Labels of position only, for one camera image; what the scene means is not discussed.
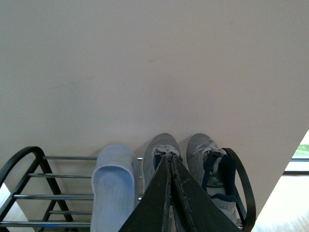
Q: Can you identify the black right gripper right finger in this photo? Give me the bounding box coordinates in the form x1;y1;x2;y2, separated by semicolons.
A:
170;156;240;232

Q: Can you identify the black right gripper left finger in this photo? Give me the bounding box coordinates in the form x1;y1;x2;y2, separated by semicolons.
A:
120;157;171;232

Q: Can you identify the grey sneaker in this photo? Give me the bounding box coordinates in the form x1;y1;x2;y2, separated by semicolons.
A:
142;133;189;232
186;133;237;223

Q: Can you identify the light blue slipper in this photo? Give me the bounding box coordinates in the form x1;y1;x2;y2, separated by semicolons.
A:
90;144;140;232

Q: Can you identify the black metal shoe rack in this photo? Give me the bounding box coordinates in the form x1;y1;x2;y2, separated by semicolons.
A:
0;146;256;232

